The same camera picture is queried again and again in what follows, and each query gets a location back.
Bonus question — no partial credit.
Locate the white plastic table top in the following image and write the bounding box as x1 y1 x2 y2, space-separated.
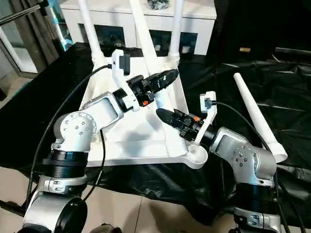
79 53 209 170

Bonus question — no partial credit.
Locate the white plastic table leg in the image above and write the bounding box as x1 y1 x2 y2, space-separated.
232 73 288 164
168 0 185 66
77 0 105 67
128 0 169 109

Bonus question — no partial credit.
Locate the white cabinet with glass doors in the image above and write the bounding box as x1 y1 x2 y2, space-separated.
61 0 216 57

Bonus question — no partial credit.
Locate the clear bag of black parts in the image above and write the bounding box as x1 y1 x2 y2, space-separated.
146 0 171 11

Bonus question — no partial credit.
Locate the black fabric case gold label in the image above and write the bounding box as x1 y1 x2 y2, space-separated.
208 0 311 64

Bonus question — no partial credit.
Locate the black plastic mat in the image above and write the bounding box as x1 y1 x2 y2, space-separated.
0 41 311 225

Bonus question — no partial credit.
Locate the metal stand with clamp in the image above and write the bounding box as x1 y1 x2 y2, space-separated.
0 0 74 52

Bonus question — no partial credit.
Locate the grey pleated curtain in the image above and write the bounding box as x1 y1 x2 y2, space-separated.
18 0 59 71

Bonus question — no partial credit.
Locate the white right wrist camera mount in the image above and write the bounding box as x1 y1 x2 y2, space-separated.
193 90 219 146

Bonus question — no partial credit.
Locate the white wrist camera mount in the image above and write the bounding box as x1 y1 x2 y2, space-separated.
111 49 141 113
193 90 219 146

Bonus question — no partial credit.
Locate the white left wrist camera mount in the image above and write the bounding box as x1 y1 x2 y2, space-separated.
111 49 141 113

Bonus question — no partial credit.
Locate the black folding table frame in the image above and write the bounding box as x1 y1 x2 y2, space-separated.
0 199 26 216

